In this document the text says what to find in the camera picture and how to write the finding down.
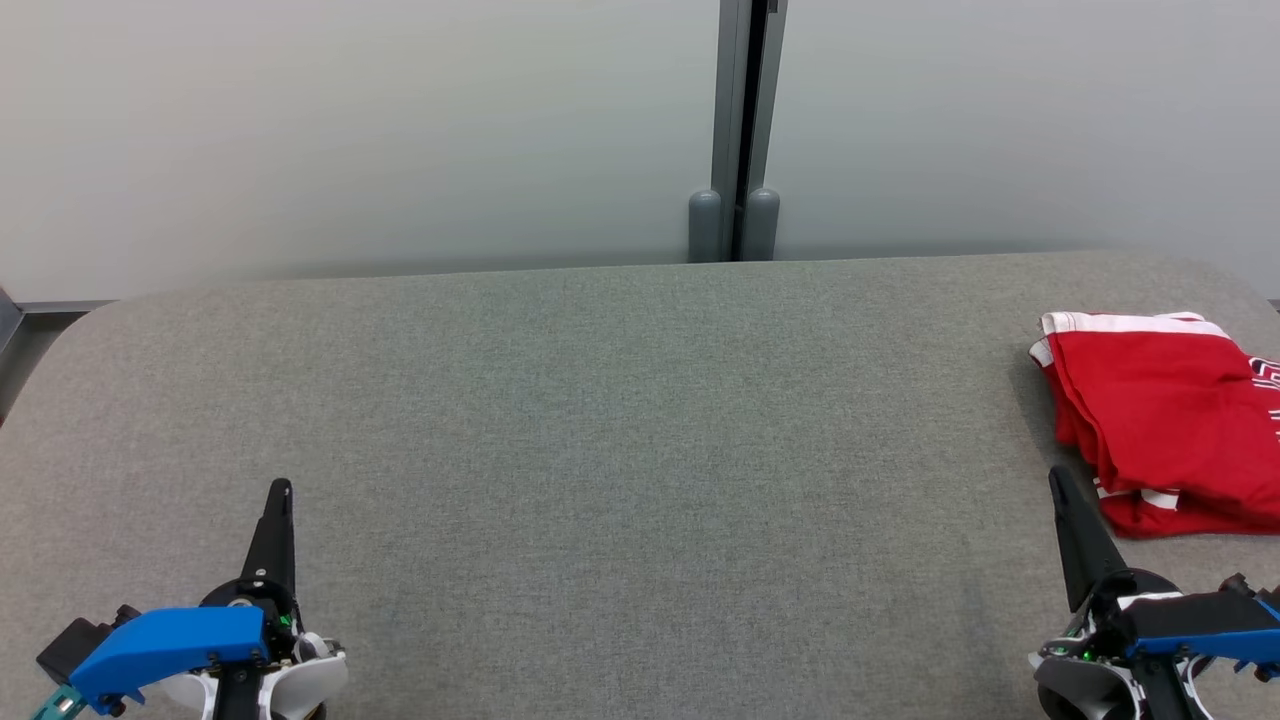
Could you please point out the teal left camera connector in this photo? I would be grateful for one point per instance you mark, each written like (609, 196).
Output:
(55, 705)

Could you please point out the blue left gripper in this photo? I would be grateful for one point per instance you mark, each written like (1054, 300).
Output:
(170, 645)

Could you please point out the red white-trimmed shirt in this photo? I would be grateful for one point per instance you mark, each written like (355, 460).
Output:
(1150, 410)

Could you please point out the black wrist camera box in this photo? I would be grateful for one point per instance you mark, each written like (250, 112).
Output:
(85, 640)
(1250, 588)

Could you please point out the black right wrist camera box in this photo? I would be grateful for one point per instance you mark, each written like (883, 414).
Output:
(1250, 588)

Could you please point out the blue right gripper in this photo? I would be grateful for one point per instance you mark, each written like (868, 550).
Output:
(1190, 620)

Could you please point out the grey metal panel edge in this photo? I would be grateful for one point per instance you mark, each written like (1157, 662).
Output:
(8, 315)

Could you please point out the grey metal wall post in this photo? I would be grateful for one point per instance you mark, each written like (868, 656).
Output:
(738, 100)

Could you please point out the grey cylinder bumper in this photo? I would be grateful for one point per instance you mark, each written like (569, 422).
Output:
(705, 228)
(761, 226)

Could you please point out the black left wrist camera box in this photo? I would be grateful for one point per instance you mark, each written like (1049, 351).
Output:
(85, 640)

